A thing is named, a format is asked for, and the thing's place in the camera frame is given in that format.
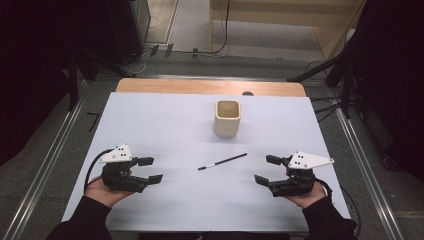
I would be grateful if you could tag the black curtain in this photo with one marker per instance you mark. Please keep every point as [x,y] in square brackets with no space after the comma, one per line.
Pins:
[26,66]
[393,66]

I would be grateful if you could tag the cream square cup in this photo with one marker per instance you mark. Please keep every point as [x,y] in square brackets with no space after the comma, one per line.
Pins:
[227,125]

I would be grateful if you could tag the black cabinet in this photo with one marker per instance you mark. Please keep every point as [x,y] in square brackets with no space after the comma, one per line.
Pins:
[126,30]

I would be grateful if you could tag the wooden table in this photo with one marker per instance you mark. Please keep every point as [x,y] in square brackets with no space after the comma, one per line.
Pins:
[200,86]

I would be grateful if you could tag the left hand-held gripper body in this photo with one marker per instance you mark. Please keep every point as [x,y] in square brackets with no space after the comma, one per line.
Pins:
[116,178]

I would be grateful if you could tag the metal floor rail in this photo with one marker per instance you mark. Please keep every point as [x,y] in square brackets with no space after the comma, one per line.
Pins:
[370,176]
[43,173]

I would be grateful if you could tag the person's right hand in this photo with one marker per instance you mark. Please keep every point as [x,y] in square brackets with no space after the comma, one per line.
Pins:
[307,200]

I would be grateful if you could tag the person's left hand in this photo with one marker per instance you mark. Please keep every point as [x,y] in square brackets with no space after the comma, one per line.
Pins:
[100,194]

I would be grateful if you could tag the black metal stand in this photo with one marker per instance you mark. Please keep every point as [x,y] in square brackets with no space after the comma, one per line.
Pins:
[313,70]
[71,83]

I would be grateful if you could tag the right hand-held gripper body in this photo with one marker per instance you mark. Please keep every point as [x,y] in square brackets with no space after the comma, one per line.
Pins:
[295,185]

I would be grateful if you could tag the small black floor bracket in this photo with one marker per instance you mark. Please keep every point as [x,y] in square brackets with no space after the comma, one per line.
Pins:
[195,52]
[169,50]
[154,50]

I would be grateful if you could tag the white table mat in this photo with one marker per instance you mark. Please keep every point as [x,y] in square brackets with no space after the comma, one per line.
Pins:
[166,126]

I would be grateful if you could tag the black angled tool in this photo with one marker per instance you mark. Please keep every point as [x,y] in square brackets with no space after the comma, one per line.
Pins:
[94,121]

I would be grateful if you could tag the light wooden furniture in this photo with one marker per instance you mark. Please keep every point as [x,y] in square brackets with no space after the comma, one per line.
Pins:
[266,13]

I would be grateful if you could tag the black pen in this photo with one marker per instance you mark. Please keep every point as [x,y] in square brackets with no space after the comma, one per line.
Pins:
[222,162]

